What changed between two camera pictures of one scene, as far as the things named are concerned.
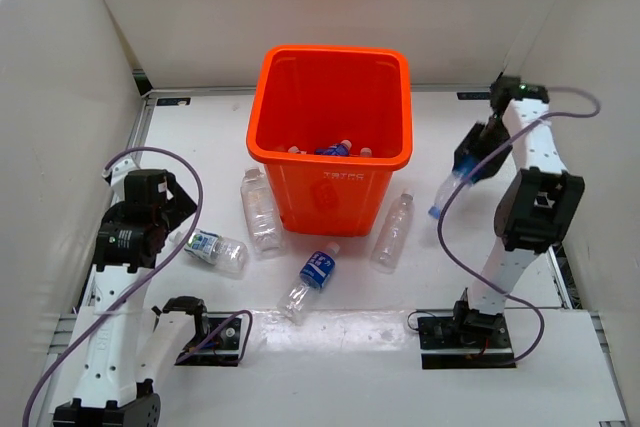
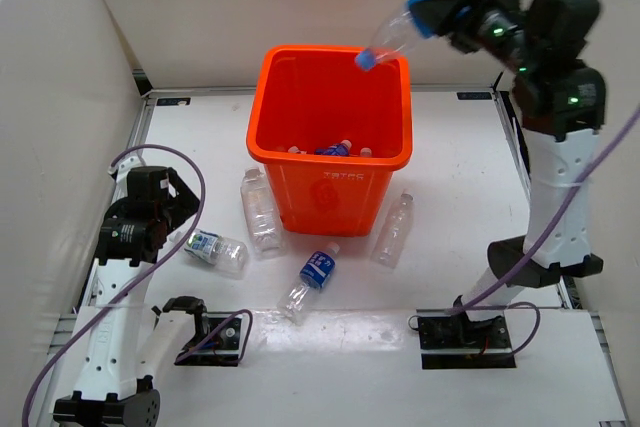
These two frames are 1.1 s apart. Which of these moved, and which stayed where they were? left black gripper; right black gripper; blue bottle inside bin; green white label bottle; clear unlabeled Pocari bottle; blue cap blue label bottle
Moved: right black gripper; blue cap blue label bottle
Stayed: left black gripper; blue bottle inside bin; clear unlabeled Pocari bottle; green white label bottle
